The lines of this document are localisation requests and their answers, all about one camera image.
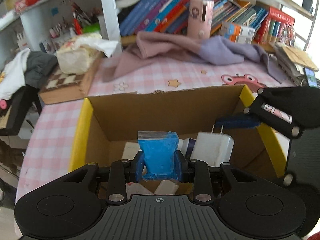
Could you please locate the white red small box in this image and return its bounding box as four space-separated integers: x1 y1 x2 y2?
125 183 154 198

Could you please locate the white spray bottle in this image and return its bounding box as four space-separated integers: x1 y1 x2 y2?
177 138 196 157

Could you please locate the smartphone with lit screen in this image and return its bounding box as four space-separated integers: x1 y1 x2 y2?
304 68 318 88

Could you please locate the yellow cardboard box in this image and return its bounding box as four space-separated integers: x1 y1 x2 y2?
69 85 286 181

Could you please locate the brown paper envelope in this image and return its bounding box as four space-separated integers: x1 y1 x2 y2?
275 43 319 72

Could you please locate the purple pink cloth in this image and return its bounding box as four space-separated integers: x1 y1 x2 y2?
101 31 286 83

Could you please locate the red dictionary book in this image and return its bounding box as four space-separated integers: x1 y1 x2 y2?
254 7 295 44

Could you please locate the orange blue white box lower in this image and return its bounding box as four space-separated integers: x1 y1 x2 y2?
223 34 253 44

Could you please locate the orange blue white box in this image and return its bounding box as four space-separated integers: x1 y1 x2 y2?
223 34 253 44
221 22 255 38

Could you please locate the orange blue white box upper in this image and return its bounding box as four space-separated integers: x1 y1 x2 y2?
221 22 255 38

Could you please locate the wooden chess box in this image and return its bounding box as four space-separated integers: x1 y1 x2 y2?
39 53 104 105

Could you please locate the pink cartoon cylinder holder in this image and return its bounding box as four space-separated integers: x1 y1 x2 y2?
187 0 214 40

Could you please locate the white tissue pack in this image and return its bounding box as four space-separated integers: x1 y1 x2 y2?
56 32 118 75

